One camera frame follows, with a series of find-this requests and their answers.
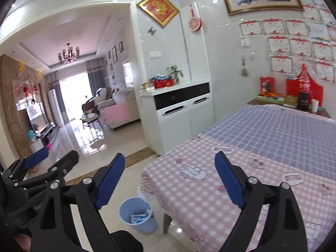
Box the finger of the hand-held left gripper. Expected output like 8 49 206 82
4 148 50 180
16 150 80 189

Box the wooden chair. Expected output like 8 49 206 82
80 101 99 129

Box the green fruit tray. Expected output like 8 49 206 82
256 93 285 103

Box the grey hanging wall ornament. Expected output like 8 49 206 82
240 59 250 77

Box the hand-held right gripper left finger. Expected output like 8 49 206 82
30 153 126 252

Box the blue patterned cloth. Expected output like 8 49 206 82
150 73 171 82

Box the wall of paper certificates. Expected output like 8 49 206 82
239 0 336 84

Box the potted green plant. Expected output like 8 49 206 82
167 65 184 84

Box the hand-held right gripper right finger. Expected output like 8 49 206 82
215 151 308 252

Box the blue plastic bucket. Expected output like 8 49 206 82
119 197 158 235

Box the white standing air conditioner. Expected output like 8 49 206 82
47 89 63 128

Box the red gift bag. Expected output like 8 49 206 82
286 63 324 108

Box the dark television stand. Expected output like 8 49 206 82
34 125 61 150

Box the television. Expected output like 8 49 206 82
18 101 49 137

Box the white sideboard cabinet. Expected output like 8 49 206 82
139 81 214 158

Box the pink blanket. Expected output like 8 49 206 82
104 102 130 125

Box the cola bottle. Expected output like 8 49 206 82
298 67 313 111

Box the pink checked tablecloth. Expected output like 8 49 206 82
139 134 336 252

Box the framed red gold artwork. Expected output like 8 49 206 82
136 0 179 28

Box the beige sofa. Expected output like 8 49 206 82
98 89 141 131

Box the red tin box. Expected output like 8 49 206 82
154 79 175 89

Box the wooden dining table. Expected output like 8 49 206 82
163 98 332 234

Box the round red hanging ornament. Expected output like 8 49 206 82
188 4 202 32

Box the blue checked tablecloth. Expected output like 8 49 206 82
203 104 336 183

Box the small red gift box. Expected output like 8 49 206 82
260 76 276 95

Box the black chandelier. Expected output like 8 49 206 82
57 43 80 64

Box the white blue cardboard box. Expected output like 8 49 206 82
130 209 153 226

